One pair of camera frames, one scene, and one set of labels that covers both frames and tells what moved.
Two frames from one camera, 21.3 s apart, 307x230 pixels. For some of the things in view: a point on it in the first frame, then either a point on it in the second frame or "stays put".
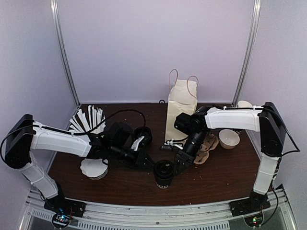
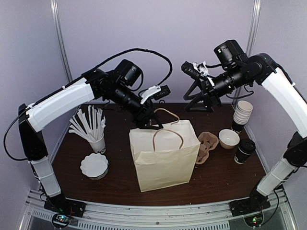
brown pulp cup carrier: x=209 y=142 stays put
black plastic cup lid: x=164 y=169 -> x=246 y=146
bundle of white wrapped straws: x=82 y=122 stays put
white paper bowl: x=228 y=138 stays put
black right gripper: x=180 y=156 -> x=210 y=97
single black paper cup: x=164 y=182 -> x=240 y=157
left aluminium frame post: x=62 y=50 stays put
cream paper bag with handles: x=182 y=98 -> x=165 y=157
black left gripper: x=140 y=160 -> x=141 y=122
